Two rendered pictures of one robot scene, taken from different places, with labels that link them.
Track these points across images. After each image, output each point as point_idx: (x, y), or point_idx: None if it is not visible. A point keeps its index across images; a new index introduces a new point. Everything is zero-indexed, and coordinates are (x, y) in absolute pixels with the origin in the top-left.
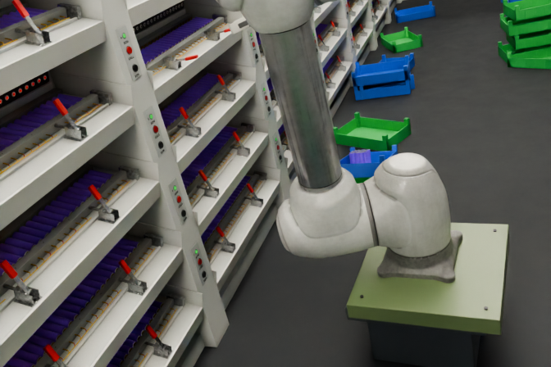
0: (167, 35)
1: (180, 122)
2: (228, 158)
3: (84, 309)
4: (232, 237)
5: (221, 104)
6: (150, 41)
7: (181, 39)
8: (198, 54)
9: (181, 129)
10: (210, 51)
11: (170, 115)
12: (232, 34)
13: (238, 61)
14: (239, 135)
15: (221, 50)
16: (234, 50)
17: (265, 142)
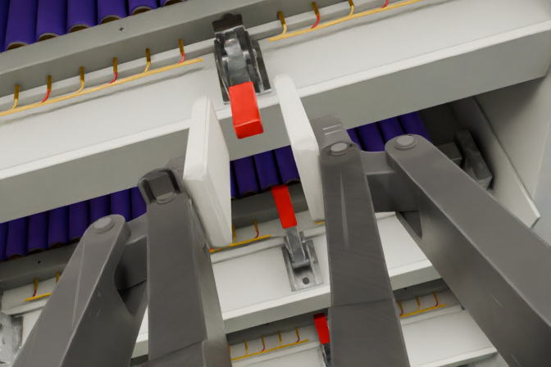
0: None
1: (15, 278)
2: (274, 348)
3: None
4: None
5: (250, 272)
6: None
7: (70, 25)
8: (7, 162)
9: (25, 289)
10: (112, 156)
11: (56, 219)
12: (412, 76)
13: (504, 133)
14: (395, 299)
15: (266, 140)
16: (506, 89)
17: (466, 361)
